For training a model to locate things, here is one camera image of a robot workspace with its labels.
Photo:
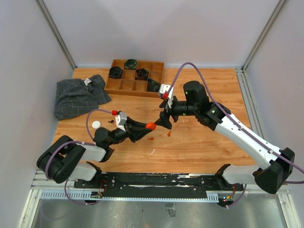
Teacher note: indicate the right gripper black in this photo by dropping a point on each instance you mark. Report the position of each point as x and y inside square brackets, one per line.
[163, 120]

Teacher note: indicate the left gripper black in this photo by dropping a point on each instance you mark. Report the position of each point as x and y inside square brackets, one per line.
[134, 129]

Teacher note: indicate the orange earbud charging case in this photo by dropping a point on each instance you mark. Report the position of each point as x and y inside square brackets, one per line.
[150, 126]

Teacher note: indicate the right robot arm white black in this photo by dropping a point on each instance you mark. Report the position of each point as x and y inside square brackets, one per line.
[272, 166]

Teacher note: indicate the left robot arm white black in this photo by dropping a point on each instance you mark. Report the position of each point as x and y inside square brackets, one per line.
[68, 159]

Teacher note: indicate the white earbud charging case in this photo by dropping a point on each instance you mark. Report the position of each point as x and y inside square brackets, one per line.
[96, 124]

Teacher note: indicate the dark blue rolled tie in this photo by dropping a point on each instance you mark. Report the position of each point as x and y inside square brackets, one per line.
[152, 85]

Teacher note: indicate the dark red rolled tie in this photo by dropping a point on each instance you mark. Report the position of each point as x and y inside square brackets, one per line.
[141, 74]

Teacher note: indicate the wooden compartment tray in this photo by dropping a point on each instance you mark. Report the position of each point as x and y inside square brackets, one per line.
[127, 85]

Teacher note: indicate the dark rolled tie left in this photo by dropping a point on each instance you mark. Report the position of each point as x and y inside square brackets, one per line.
[115, 72]

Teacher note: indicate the dark rolled tie top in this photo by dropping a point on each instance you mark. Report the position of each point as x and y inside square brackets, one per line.
[131, 64]

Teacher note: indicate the grey checked cloth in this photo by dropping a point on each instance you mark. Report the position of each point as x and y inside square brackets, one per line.
[75, 97]

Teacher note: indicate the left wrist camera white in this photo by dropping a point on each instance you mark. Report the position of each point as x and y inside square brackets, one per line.
[120, 120]

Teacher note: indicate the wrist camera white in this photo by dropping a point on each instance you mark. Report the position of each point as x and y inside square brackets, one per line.
[166, 93]
[120, 120]

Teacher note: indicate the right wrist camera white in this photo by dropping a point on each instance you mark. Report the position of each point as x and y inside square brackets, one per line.
[166, 93]

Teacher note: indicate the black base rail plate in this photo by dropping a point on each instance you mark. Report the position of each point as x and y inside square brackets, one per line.
[169, 184]

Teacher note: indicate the white cable duct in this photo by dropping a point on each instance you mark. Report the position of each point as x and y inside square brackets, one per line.
[93, 195]

